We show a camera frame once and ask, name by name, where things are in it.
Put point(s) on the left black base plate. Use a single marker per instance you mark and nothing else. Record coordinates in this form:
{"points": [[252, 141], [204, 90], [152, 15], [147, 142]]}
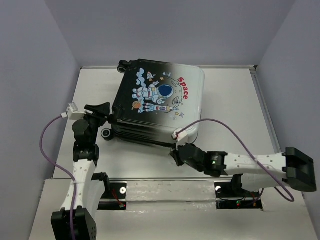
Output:
{"points": [[114, 199]]}

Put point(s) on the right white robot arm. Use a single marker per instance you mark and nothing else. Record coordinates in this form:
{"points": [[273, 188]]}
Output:
{"points": [[291, 168]]}

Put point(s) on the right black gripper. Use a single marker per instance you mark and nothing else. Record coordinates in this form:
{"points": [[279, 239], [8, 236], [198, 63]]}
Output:
{"points": [[175, 154]]}

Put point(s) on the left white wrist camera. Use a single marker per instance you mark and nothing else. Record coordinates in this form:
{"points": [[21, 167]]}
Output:
{"points": [[72, 112]]}

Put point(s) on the black suitcase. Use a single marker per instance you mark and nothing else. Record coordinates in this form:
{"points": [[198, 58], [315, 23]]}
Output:
{"points": [[155, 99]]}

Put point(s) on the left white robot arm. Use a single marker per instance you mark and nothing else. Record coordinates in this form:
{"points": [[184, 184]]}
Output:
{"points": [[75, 219]]}

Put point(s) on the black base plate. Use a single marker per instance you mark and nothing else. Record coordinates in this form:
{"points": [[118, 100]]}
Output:
{"points": [[227, 199], [114, 199]]}

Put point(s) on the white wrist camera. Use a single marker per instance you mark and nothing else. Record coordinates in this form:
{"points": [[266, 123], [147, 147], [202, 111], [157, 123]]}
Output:
{"points": [[180, 137], [72, 112]]}

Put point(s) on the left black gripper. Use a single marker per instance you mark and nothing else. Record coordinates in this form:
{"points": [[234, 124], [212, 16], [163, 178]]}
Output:
{"points": [[101, 112]]}

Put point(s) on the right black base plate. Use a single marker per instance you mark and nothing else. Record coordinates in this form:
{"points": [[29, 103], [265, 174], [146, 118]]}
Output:
{"points": [[227, 199]]}

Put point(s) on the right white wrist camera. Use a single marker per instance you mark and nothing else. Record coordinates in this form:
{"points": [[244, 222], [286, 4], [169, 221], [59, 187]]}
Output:
{"points": [[180, 137]]}

